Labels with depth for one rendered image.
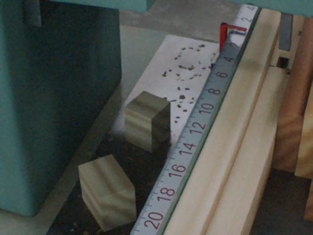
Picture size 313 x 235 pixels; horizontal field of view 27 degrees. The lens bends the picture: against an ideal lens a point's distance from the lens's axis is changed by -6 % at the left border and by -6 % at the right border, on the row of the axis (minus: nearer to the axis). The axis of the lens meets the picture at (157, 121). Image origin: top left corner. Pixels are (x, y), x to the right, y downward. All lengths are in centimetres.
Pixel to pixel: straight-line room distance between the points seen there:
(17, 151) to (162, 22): 187
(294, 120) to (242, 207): 8
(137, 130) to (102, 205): 11
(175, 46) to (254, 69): 30
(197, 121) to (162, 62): 33
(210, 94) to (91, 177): 15
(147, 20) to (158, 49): 161
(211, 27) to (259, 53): 184
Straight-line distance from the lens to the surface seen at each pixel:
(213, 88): 45
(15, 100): 50
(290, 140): 46
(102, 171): 56
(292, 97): 46
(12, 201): 57
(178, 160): 40
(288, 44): 50
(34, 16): 48
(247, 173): 41
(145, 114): 61
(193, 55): 76
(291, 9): 45
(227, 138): 42
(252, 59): 49
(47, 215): 58
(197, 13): 242
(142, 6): 44
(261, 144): 43
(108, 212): 55
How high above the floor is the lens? 123
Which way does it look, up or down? 40 degrees down
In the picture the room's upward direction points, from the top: 1 degrees counter-clockwise
